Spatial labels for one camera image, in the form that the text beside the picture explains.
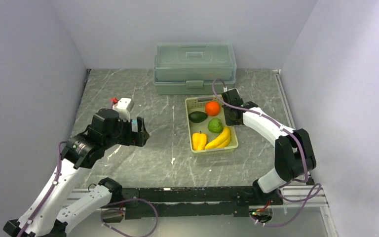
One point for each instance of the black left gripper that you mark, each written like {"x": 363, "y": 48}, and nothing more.
{"x": 137, "y": 138}

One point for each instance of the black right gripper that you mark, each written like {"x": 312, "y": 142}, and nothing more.
{"x": 229, "y": 122}

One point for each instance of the green custard apple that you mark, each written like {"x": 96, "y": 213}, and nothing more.
{"x": 215, "y": 125}

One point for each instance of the orange fruit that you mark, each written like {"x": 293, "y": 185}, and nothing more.
{"x": 212, "y": 108}

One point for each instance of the yellow bell pepper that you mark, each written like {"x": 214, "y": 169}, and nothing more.
{"x": 198, "y": 141}

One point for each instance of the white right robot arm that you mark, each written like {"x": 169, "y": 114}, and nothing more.
{"x": 293, "y": 152}

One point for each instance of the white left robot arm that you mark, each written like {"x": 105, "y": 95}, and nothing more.
{"x": 47, "y": 217}

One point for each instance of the yellow banana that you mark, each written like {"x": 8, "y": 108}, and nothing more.
{"x": 221, "y": 141}

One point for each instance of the dark green avocado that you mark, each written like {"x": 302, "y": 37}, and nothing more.
{"x": 197, "y": 116}

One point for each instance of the pale green perforated basket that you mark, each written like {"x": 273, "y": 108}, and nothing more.
{"x": 197, "y": 104}

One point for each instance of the green translucent storage box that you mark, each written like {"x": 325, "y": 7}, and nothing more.
{"x": 190, "y": 68}

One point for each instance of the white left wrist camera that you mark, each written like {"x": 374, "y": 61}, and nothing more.
{"x": 123, "y": 106}

